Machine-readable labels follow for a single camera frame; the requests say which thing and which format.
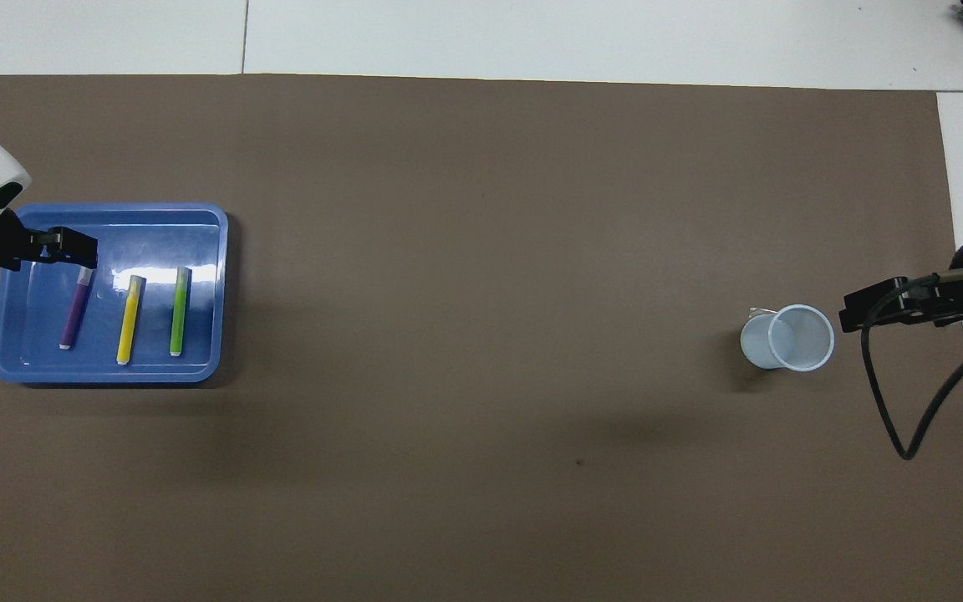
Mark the purple pen white cap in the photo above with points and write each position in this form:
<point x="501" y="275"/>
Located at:
<point x="76" y="313"/>

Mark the yellow pen white cap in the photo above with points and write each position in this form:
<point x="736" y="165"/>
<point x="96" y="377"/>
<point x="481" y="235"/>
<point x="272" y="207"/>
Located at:
<point x="128" y="326"/>

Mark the green pen white cap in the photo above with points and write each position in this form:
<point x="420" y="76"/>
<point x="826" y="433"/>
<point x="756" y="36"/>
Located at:
<point x="179" y="313"/>

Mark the blue plastic tray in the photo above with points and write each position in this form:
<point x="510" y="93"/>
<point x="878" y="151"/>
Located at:
<point x="197" y="251"/>

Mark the translucent mesh pen cup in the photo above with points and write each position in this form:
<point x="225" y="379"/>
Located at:
<point x="799" y="339"/>

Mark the brown table mat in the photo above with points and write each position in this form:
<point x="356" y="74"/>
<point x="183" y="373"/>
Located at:
<point x="490" y="251"/>

